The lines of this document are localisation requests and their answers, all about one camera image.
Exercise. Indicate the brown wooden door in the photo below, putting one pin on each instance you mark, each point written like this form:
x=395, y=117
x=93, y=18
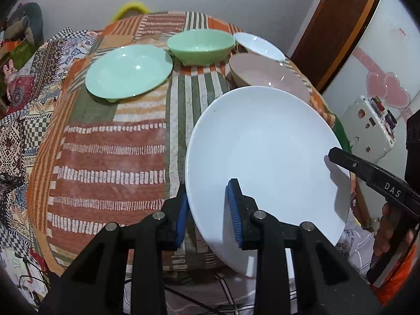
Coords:
x=333, y=31

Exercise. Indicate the person's right hand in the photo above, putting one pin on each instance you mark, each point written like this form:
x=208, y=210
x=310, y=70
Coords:
x=387, y=225

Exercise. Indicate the white box with magnets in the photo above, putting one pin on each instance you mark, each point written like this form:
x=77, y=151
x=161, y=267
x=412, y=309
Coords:
x=369, y=133

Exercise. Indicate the white bowl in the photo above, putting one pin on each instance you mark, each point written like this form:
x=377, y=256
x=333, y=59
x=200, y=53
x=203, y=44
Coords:
x=260, y=46

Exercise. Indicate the orange striped patchwork tablecloth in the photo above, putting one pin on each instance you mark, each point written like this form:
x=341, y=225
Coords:
x=102, y=161

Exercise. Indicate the green storage box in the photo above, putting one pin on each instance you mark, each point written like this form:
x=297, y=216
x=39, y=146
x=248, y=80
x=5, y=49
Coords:
x=21, y=54

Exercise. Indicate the pink beige bowl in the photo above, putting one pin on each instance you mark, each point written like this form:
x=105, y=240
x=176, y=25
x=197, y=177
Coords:
x=255, y=70

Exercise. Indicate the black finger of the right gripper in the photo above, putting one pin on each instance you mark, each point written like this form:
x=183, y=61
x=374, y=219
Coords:
x=392, y=188

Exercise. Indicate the white wardrobe with hearts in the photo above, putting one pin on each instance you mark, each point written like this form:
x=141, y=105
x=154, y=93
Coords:
x=384, y=66

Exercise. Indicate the grey green plush toy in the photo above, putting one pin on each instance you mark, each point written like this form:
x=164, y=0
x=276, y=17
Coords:
x=26, y=23

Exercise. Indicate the checkered patterned bed quilt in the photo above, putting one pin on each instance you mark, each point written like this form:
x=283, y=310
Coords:
x=38, y=86

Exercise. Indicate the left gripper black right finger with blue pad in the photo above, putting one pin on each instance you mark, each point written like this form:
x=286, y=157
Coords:
x=325, y=283

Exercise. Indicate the mint green bowl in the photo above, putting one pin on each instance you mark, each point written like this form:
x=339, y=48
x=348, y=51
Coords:
x=201, y=47

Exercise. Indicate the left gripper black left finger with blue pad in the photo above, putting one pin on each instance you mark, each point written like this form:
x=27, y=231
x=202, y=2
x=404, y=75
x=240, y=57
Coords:
x=94, y=283

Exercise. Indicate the pink rabbit toy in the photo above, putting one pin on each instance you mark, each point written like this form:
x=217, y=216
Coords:
x=10, y=73

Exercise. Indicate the mint green plate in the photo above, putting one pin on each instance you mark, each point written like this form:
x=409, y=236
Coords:
x=128, y=71

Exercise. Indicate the white plate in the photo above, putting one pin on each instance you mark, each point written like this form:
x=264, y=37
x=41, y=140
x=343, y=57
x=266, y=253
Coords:
x=277, y=147

